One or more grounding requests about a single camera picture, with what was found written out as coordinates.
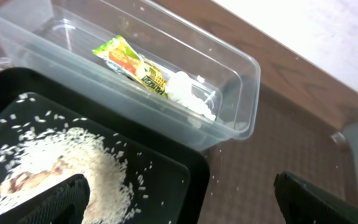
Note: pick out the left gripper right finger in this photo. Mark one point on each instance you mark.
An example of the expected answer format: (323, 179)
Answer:
(301, 202)

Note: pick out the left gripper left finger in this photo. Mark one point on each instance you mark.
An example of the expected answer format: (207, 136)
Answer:
(63, 203)

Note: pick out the green snack wrapper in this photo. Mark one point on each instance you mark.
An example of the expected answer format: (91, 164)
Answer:
(123, 59)

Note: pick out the white tissue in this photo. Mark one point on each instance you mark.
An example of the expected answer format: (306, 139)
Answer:
(179, 89)

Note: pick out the spilled rice pile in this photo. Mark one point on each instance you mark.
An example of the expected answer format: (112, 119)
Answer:
(42, 143)

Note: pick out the black plastic tray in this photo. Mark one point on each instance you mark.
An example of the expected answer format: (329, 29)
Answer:
(175, 178)

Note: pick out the clear plastic bin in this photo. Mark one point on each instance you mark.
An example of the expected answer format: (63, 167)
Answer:
(57, 38)

